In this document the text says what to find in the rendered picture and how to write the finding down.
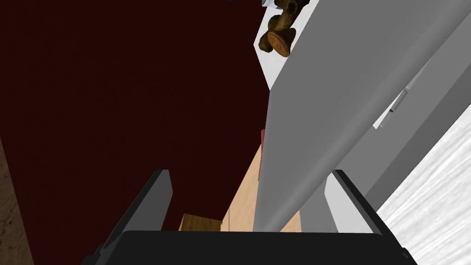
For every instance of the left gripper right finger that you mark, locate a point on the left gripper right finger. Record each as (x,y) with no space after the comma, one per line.
(349,209)

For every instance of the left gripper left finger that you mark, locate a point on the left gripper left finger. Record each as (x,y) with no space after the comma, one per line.
(147,209)

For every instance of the brown teddy bear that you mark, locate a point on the brown teddy bear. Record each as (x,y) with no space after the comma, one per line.
(281,31)

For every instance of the light wooden furniture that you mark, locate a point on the light wooden furniture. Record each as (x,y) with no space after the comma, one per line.
(241,206)

